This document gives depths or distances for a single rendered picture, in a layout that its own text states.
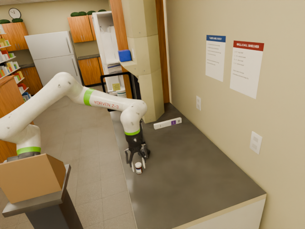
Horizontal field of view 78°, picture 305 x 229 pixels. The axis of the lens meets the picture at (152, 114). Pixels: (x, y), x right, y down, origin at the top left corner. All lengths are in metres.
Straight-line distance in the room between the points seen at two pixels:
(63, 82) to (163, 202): 0.86
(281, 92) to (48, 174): 1.28
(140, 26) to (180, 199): 1.25
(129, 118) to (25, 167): 0.64
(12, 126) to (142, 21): 1.12
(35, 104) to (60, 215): 0.74
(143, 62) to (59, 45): 5.06
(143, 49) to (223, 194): 1.18
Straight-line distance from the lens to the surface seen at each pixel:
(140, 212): 1.11
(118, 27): 1.96
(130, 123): 1.03
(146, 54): 1.64
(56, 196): 1.37
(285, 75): 0.98
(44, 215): 1.54
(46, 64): 6.67
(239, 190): 1.22
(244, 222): 1.33
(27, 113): 1.25
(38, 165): 1.27
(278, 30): 1.00
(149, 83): 1.69
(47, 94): 1.21
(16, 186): 1.39
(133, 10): 1.61
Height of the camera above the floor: 1.82
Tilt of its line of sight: 26 degrees down
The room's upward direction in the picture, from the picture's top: 7 degrees counter-clockwise
